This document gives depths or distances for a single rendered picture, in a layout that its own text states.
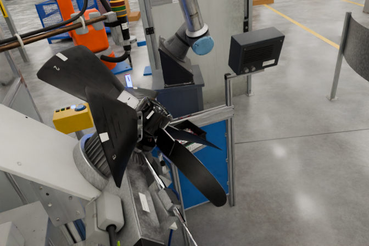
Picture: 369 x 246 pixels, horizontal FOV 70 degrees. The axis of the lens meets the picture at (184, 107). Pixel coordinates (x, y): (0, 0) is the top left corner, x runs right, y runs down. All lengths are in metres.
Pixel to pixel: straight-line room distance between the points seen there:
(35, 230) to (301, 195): 1.76
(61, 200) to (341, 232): 1.73
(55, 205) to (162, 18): 2.16
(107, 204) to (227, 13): 2.59
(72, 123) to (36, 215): 0.41
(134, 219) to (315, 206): 1.71
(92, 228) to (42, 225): 0.50
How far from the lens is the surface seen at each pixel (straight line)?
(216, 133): 1.63
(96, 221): 0.70
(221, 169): 1.84
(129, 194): 0.73
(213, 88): 3.21
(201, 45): 1.39
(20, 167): 0.78
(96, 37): 4.68
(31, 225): 1.20
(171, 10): 2.78
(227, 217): 2.07
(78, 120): 1.33
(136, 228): 0.66
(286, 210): 2.15
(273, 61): 1.57
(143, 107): 0.85
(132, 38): 0.87
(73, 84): 0.87
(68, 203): 0.95
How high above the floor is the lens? 1.66
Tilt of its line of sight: 30 degrees down
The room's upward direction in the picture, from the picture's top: 7 degrees counter-clockwise
